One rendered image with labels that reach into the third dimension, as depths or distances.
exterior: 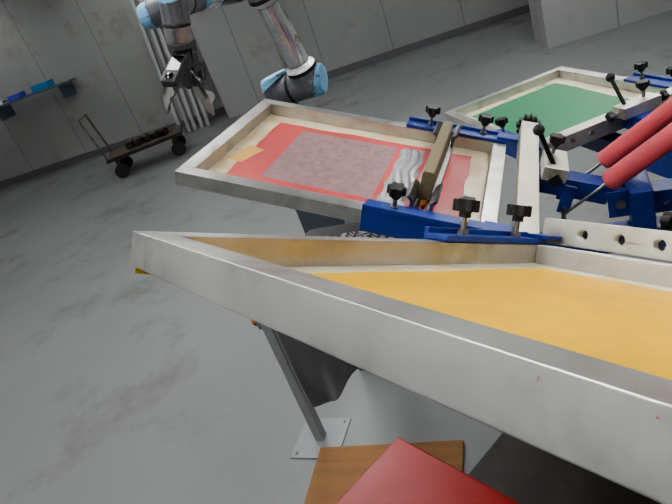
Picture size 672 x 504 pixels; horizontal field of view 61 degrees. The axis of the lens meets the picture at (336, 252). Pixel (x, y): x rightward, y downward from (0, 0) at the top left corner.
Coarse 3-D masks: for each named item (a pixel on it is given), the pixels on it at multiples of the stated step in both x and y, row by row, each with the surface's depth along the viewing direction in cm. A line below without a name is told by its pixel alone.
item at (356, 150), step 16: (288, 128) 177; (304, 128) 178; (272, 144) 166; (288, 144) 167; (304, 144) 168; (320, 144) 169; (336, 144) 169; (352, 144) 170; (368, 144) 171; (384, 144) 172; (400, 144) 173; (336, 160) 160; (352, 160) 161; (368, 160) 162; (384, 160) 162; (464, 160) 166; (448, 176) 157; (464, 176) 157
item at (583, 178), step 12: (540, 168) 145; (540, 180) 143; (576, 180) 140; (588, 180) 141; (600, 180) 141; (540, 192) 144; (552, 192) 143; (576, 192) 142; (588, 192) 141; (600, 192) 140
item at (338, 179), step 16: (256, 160) 157; (272, 160) 157; (288, 160) 158; (304, 160) 159; (320, 160) 160; (240, 176) 148; (256, 176) 149; (272, 176) 150; (288, 176) 150; (304, 176) 151; (320, 176) 151; (336, 176) 152; (352, 176) 153; (368, 176) 153; (384, 176) 154; (320, 192) 144; (336, 192) 145; (352, 192) 145; (368, 192) 146; (448, 192) 149; (448, 208) 142
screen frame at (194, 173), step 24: (240, 120) 171; (312, 120) 183; (336, 120) 180; (360, 120) 178; (384, 120) 179; (216, 144) 155; (456, 144) 173; (480, 144) 171; (504, 144) 169; (192, 168) 143; (216, 192) 141; (240, 192) 139; (264, 192) 137; (288, 192) 136; (312, 192) 137; (336, 216) 134; (360, 216) 132; (480, 216) 138
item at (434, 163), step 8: (448, 128) 158; (440, 136) 153; (448, 136) 154; (440, 144) 148; (448, 144) 160; (432, 152) 144; (440, 152) 144; (432, 160) 140; (440, 160) 142; (424, 168) 136; (432, 168) 136; (440, 168) 149; (424, 176) 135; (432, 176) 134; (424, 184) 136; (432, 184) 135; (424, 192) 137
